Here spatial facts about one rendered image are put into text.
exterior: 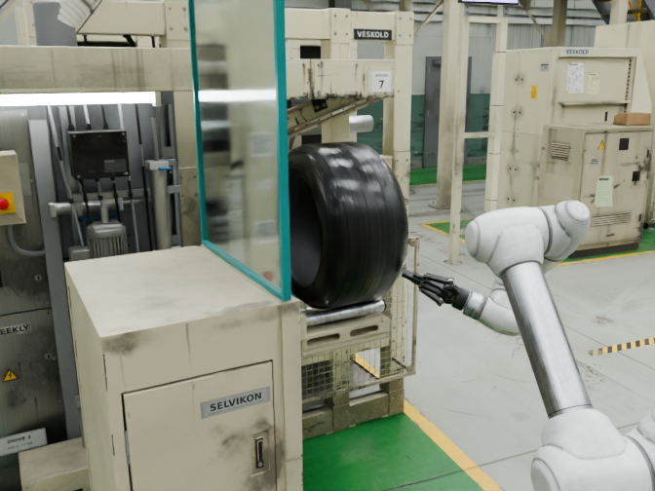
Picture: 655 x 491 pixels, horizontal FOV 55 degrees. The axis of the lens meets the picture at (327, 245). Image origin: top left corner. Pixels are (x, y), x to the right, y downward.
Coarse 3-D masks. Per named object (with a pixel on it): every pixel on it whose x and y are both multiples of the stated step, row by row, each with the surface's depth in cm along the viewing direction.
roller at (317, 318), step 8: (360, 304) 230; (368, 304) 230; (376, 304) 232; (384, 304) 233; (320, 312) 222; (328, 312) 223; (336, 312) 224; (344, 312) 225; (352, 312) 227; (360, 312) 228; (368, 312) 230; (376, 312) 233; (312, 320) 219; (320, 320) 221; (328, 320) 223; (336, 320) 225
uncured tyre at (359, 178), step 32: (320, 160) 211; (352, 160) 213; (320, 192) 207; (352, 192) 205; (384, 192) 210; (320, 224) 208; (352, 224) 203; (384, 224) 209; (320, 256) 259; (352, 256) 205; (384, 256) 211; (320, 288) 216; (352, 288) 213; (384, 288) 222
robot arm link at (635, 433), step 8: (648, 416) 139; (640, 424) 140; (648, 424) 137; (632, 432) 141; (640, 432) 139; (648, 432) 136; (640, 440) 136; (648, 440) 136; (648, 448) 134; (648, 456) 133
